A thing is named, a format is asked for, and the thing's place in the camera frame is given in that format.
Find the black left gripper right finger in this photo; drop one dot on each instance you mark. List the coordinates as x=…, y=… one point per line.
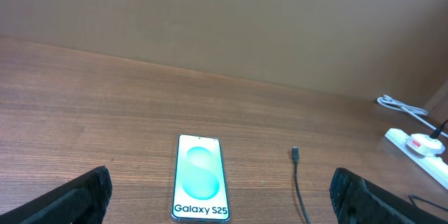
x=357, y=200

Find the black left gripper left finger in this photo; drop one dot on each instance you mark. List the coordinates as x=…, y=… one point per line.
x=82, y=200

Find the Galaxy S25 smartphone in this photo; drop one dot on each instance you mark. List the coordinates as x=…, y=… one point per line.
x=200, y=191

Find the white charger plug adapter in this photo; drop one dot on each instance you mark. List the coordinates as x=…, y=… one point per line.
x=424, y=145

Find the white power strip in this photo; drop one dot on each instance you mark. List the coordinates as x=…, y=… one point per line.
x=434, y=166

